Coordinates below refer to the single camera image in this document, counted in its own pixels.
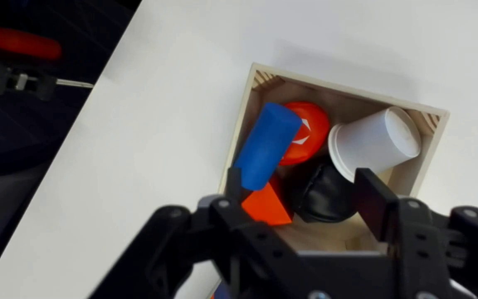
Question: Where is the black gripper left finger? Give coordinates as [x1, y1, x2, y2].
[223, 168, 252, 210]

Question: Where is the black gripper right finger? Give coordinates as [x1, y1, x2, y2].
[351, 166, 401, 245]

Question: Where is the orange wedge block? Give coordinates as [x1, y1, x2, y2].
[238, 178, 295, 228]

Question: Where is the black rounded object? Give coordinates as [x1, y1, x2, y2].
[290, 160, 363, 225]

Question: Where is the small open wooden box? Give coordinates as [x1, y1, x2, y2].
[215, 62, 451, 258]

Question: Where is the small white paper cup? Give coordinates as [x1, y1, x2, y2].
[325, 105, 423, 185]

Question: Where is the red round ball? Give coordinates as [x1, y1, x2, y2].
[275, 100, 331, 170]

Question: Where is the orange black spring clamp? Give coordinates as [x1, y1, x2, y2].
[0, 22, 96, 103]

